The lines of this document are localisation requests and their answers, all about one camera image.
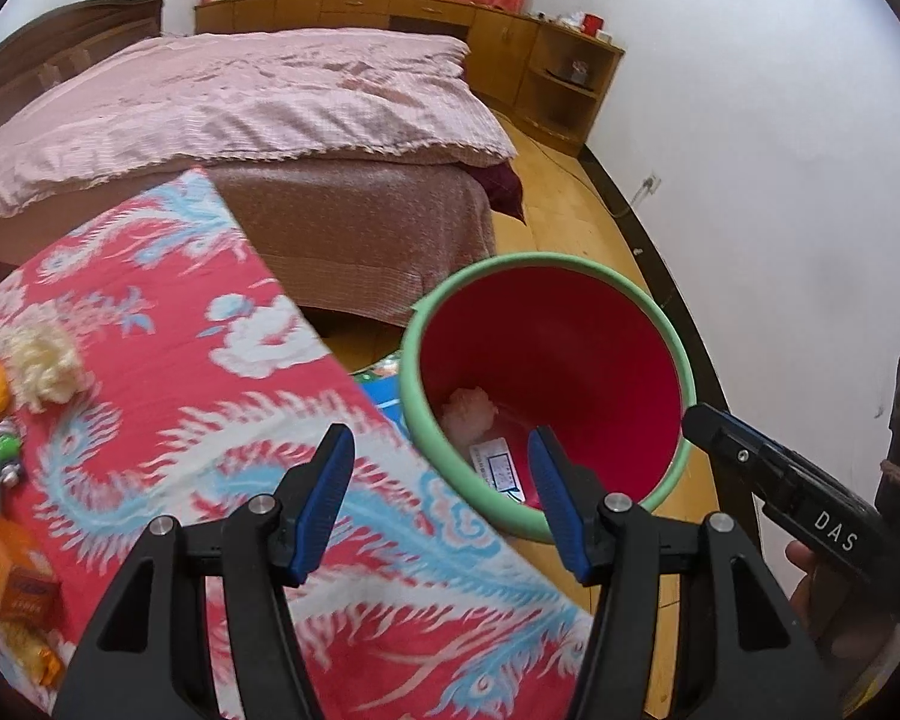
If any wooden corner shelf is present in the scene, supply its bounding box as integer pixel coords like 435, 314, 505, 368
525, 19, 627, 158

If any long wooden cabinet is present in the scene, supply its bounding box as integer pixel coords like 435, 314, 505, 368
193, 0, 541, 128

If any white printed card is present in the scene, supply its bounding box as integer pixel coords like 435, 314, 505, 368
469, 435, 532, 505

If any red bin with green rim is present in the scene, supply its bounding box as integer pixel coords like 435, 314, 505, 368
399, 251, 697, 545

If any maroon cloth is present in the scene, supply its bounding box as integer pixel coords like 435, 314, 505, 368
469, 161, 527, 224

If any orange carton box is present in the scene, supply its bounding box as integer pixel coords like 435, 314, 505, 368
0, 517, 61, 623

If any dark wooden bed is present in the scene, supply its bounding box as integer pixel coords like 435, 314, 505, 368
0, 0, 167, 143

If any green keychain toy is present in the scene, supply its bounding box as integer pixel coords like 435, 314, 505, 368
0, 420, 29, 488

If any cream fluffy ball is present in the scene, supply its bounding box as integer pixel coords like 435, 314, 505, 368
4, 319, 91, 413

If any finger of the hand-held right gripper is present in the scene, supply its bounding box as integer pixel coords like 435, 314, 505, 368
681, 403, 803, 505

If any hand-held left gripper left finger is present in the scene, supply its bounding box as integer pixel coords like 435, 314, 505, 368
52, 424, 357, 720

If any bed with pink quilt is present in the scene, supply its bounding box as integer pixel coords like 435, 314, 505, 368
0, 28, 518, 222

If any person's right hand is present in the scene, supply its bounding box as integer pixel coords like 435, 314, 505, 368
786, 540, 833, 642

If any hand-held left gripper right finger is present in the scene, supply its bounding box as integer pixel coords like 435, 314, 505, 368
526, 426, 833, 720

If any blue patterned bag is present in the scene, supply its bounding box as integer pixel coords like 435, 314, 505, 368
351, 356, 415, 440

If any yellow snack packet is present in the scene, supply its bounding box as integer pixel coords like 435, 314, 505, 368
0, 622, 68, 691

